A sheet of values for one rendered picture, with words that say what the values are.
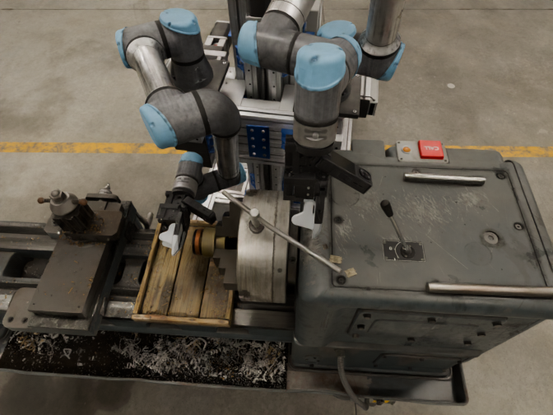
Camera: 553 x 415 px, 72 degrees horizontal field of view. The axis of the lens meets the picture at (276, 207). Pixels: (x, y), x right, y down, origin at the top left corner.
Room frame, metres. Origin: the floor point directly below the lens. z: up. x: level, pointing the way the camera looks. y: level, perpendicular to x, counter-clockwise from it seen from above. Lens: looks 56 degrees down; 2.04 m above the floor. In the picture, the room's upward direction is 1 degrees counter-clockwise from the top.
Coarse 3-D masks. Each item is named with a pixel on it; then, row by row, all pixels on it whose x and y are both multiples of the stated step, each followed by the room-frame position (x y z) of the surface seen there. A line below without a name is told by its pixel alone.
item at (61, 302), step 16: (96, 208) 0.73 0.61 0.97; (112, 208) 0.73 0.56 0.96; (64, 240) 0.60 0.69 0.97; (112, 240) 0.62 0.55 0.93; (64, 256) 0.55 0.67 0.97; (80, 256) 0.55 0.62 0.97; (96, 256) 0.55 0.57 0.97; (48, 272) 0.50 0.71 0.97; (64, 272) 0.49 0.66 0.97; (80, 272) 0.49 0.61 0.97; (96, 272) 0.49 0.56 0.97; (48, 288) 0.44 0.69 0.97; (64, 288) 0.44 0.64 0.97; (80, 288) 0.44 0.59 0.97; (96, 288) 0.46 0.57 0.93; (32, 304) 0.39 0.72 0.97; (48, 304) 0.39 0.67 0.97; (64, 304) 0.39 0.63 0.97; (80, 304) 0.39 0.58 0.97
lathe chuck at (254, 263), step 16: (256, 192) 0.62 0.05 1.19; (272, 192) 0.61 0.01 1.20; (272, 208) 0.53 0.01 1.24; (240, 224) 0.49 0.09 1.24; (272, 224) 0.49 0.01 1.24; (240, 240) 0.45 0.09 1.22; (256, 240) 0.45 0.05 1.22; (272, 240) 0.45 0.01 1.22; (240, 256) 0.42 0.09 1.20; (256, 256) 0.42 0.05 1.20; (272, 256) 0.41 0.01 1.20; (240, 272) 0.39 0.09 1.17; (256, 272) 0.39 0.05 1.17; (240, 288) 0.37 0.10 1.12; (256, 288) 0.36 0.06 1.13
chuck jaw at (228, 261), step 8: (216, 256) 0.47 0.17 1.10; (224, 256) 0.47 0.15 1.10; (232, 256) 0.47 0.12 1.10; (216, 264) 0.46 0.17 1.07; (224, 264) 0.44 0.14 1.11; (232, 264) 0.44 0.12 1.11; (224, 272) 0.43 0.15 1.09; (232, 272) 0.42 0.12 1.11; (224, 280) 0.40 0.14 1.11; (232, 280) 0.39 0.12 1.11; (232, 288) 0.38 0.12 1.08; (248, 296) 0.36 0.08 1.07
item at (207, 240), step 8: (200, 232) 0.54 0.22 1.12; (208, 232) 0.53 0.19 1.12; (200, 240) 0.51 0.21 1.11; (208, 240) 0.51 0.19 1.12; (216, 240) 0.51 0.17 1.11; (224, 240) 0.51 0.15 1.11; (200, 248) 0.50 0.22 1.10; (208, 248) 0.49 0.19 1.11; (216, 248) 0.50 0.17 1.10; (224, 248) 0.50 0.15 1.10; (208, 256) 0.48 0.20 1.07
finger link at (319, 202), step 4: (320, 188) 0.42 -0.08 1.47; (324, 188) 0.42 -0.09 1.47; (320, 192) 0.41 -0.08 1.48; (324, 192) 0.41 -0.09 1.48; (316, 196) 0.40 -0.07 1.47; (320, 196) 0.40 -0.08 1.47; (324, 196) 0.40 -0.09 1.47; (316, 200) 0.40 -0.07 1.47; (320, 200) 0.40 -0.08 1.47; (324, 200) 0.40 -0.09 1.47; (316, 204) 0.39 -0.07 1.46; (320, 204) 0.39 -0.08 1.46; (316, 208) 0.39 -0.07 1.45; (320, 208) 0.39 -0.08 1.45; (316, 212) 0.39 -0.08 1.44; (320, 212) 0.38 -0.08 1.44; (316, 216) 0.39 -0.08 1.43; (320, 216) 0.38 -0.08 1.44; (316, 220) 0.38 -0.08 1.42; (320, 220) 0.38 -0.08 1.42
